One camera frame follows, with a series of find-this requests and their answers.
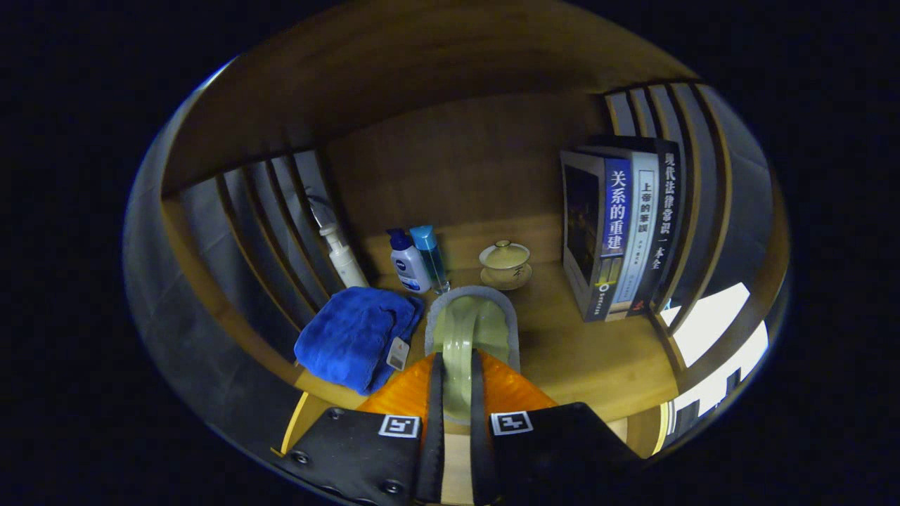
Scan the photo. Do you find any wooden cabinet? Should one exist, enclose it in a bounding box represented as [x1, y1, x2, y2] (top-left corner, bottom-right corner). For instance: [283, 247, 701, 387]
[123, 0, 792, 486]

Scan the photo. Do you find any teal blue bottle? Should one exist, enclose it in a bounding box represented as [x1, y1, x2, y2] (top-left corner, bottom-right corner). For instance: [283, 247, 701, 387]
[410, 225, 451, 296]

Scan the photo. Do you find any blue folded towel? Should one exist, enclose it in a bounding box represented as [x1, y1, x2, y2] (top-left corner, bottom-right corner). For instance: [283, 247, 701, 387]
[294, 286, 425, 396]

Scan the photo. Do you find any white pump bottle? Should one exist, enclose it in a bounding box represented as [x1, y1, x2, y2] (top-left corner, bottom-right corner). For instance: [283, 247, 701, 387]
[309, 200, 370, 290]

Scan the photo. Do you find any black spine book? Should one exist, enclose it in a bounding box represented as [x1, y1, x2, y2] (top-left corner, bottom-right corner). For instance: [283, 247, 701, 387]
[591, 135, 683, 315]

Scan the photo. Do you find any white bottle blue cap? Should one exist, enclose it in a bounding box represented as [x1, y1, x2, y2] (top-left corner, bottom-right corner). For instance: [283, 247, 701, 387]
[386, 228, 432, 294]

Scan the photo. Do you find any wooden countertop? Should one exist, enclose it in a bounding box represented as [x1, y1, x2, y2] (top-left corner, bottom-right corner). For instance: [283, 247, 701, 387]
[292, 214, 683, 458]

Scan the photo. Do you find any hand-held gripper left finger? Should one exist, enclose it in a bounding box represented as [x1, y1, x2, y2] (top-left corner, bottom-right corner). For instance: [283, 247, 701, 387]
[271, 351, 446, 505]

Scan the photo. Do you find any beige lidded teacup with saucer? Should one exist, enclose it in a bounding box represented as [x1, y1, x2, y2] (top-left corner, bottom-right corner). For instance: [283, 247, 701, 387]
[479, 240, 533, 291]

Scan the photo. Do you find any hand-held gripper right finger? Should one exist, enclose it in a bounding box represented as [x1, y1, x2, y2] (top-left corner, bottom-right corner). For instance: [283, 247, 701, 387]
[469, 349, 643, 506]

